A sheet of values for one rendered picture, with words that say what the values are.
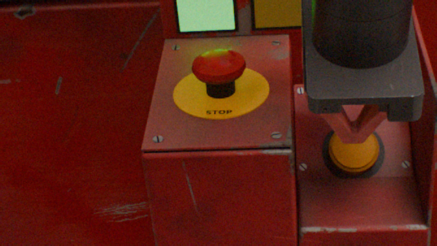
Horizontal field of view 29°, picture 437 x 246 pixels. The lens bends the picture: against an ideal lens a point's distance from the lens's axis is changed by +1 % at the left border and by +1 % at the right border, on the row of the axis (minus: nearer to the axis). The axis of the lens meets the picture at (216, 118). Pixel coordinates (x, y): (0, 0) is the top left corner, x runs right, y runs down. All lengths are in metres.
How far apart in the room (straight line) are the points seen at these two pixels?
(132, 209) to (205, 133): 0.38
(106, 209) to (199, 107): 0.37
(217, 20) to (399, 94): 0.24
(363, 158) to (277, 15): 0.13
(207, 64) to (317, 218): 0.14
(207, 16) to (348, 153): 0.16
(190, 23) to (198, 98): 0.09
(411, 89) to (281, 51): 0.20
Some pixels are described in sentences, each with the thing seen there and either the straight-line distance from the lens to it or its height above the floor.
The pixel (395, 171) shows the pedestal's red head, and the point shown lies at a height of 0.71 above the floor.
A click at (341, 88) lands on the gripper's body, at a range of 0.49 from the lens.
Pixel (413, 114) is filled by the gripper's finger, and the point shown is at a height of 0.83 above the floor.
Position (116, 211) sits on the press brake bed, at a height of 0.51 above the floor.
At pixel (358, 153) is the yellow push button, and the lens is 0.65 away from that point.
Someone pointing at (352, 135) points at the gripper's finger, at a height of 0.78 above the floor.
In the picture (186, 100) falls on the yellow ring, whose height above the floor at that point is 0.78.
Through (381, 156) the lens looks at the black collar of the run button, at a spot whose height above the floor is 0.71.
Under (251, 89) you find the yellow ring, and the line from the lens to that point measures 0.62.
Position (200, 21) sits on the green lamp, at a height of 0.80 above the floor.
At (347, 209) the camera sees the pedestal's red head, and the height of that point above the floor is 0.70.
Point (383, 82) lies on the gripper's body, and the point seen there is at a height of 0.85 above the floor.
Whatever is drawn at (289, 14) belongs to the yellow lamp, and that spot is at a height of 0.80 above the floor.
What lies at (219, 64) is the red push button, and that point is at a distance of 0.60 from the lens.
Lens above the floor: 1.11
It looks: 34 degrees down
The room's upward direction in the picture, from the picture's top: 6 degrees counter-clockwise
